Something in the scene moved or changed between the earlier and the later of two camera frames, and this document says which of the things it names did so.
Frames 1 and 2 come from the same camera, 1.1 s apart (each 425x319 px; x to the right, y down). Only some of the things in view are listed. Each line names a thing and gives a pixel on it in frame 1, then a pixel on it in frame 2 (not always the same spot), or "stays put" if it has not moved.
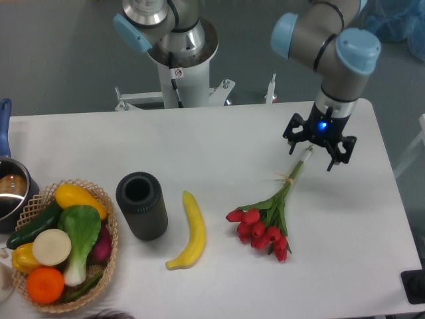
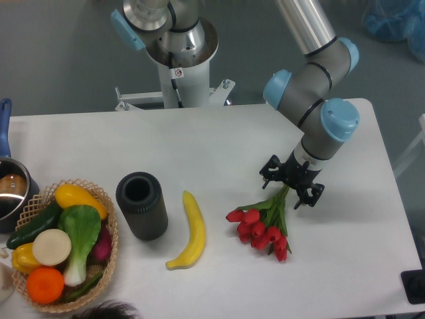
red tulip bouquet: [263, 224] stays put
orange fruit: [45, 286] stays put
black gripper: [322, 127] -> [296, 176]
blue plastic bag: [398, 20] stays put
